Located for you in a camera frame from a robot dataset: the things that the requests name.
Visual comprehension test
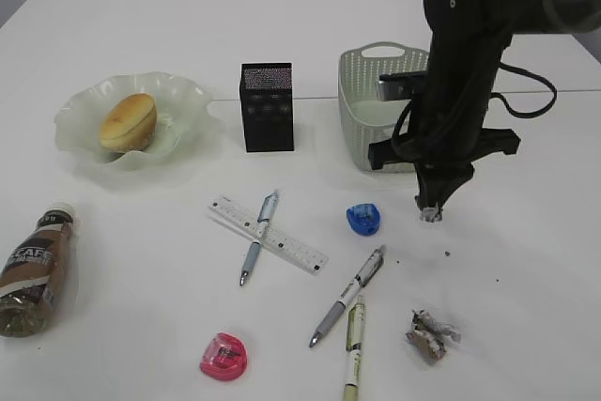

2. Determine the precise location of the pink pencil sharpener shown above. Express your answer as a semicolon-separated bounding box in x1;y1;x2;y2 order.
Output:
199;332;248;381

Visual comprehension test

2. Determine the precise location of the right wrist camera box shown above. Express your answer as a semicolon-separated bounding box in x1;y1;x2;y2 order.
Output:
376;70;427;101

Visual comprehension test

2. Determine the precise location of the small paper scrap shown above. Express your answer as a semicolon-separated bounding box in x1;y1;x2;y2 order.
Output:
420;206;442;223

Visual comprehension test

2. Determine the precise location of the blue grey ballpoint pen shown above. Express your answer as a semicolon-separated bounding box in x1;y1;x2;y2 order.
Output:
239;190;279;286

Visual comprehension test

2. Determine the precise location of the large paper scrap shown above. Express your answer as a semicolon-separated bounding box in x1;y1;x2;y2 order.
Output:
405;310;462;363

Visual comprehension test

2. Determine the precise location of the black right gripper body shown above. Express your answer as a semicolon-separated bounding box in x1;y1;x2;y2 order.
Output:
367;87;520;176

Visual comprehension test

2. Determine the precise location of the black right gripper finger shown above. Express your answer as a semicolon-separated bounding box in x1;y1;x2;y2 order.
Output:
435;175;472;210
416;173;441;208

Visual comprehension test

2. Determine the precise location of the blue pencil sharpener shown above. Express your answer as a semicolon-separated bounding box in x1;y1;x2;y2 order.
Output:
346;203;381;237

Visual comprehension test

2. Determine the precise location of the pale green plastic basket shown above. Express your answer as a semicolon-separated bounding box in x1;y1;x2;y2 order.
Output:
338;41;428;172

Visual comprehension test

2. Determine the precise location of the white grey ballpoint pen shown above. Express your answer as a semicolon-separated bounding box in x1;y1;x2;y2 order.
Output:
309;245;386;348

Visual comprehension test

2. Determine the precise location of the brown coffee drink bottle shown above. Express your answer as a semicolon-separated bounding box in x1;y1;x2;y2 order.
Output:
1;202;75;338

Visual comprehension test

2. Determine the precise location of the black mesh pen holder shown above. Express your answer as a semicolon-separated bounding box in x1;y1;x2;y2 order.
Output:
239;63;295;153

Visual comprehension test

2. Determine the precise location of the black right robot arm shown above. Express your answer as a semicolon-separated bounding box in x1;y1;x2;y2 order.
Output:
368;0;600;223

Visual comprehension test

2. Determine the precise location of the wavy pale green glass plate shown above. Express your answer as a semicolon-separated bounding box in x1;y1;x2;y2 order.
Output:
54;71;218;175

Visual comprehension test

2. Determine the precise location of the oval golden bread roll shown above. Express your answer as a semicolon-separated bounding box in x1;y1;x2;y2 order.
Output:
99;93;158;153

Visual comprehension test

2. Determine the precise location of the green white ballpoint pen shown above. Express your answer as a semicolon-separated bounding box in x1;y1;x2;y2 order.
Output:
342;295;366;401

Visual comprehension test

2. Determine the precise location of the clear plastic ruler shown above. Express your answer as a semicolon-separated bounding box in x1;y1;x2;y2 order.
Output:
208;195;329;274

